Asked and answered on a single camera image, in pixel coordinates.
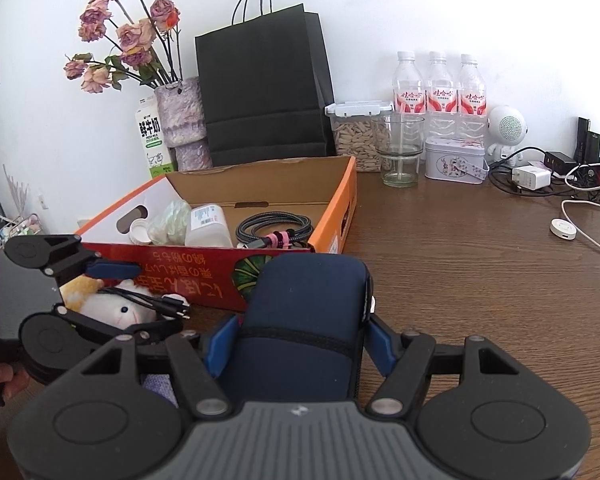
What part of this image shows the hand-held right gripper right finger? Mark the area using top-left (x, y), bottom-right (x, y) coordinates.
top-left (366, 316), bottom-right (522, 416)

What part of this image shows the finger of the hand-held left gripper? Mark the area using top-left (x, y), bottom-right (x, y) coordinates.
top-left (57, 310), bottom-right (184, 345)
top-left (41, 233), bottom-right (142, 281)

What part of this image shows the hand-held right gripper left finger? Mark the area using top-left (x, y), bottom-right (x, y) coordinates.
top-left (77, 316), bottom-right (241, 417)

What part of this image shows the black multi-plug cable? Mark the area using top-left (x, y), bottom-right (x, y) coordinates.
top-left (100, 287), bottom-right (191, 320)

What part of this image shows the yellow white plush toy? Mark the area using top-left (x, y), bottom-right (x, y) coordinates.
top-left (60, 276), bottom-right (159, 332)

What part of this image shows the purple knit cloth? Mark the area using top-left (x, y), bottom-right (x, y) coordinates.
top-left (142, 374), bottom-right (179, 407)

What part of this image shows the navy blue zip case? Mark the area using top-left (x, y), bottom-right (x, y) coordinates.
top-left (220, 255), bottom-right (374, 404)

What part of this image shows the red cardboard box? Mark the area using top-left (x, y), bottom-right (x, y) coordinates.
top-left (74, 156), bottom-right (357, 313)

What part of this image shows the translucent plastic container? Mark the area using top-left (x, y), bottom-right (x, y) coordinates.
top-left (185, 203), bottom-right (234, 249)

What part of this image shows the braided grey cable coil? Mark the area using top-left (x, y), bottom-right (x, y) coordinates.
top-left (236, 212), bottom-right (315, 250)

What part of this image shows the clear seed container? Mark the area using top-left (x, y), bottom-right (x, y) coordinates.
top-left (325, 101), bottom-right (395, 172)

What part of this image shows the person's left hand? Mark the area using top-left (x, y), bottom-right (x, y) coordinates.
top-left (0, 361), bottom-right (32, 404)

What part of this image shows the green white milk carton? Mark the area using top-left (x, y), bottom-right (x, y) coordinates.
top-left (133, 97), bottom-right (176, 181)

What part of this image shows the purple white vase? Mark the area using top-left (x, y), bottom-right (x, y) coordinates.
top-left (154, 77), bottom-right (214, 171)

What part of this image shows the clear drinking glass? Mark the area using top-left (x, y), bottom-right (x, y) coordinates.
top-left (371, 114), bottom-right (426, 189)

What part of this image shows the white printed tin box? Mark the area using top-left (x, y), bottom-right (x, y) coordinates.
top-left (424, 136), bottom-right (490, 185)

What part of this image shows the white round charging puck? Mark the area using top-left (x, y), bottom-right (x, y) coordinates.
top-left (550, 218), bottom-right (578, 241)

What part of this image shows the white charger plug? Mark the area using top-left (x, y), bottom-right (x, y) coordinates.
top-left (511, 165), bottom-right (552, 192)

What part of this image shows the dried rose bouquet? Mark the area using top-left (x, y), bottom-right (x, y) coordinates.
top-left (63, 0), bottom-right (184, 94)

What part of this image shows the black paper bag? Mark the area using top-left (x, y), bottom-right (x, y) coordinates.
top-left (195, 0), bottom-right (337, 167)

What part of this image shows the white round robot speaker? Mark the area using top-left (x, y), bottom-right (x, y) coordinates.
top-left (486, 105), bottom-right (529, 169)

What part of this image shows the black charger block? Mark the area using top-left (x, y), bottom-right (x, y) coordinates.
top-left (544, 151), bottom-right (579, 177)

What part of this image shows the black upright device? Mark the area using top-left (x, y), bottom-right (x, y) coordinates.
top-left (577, 116), bottom-right (600, 164)

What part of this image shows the wire storage rack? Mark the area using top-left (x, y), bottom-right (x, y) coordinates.
top-left (0, 212), bottom-right (44, 249)

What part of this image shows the black power cable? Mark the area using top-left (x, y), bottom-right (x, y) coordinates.
top-left (489, 146), bottom-right (547, 196)

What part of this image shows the white charging cable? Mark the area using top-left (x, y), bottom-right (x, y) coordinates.
top-left (560, 199), bottom-right (600, 262)

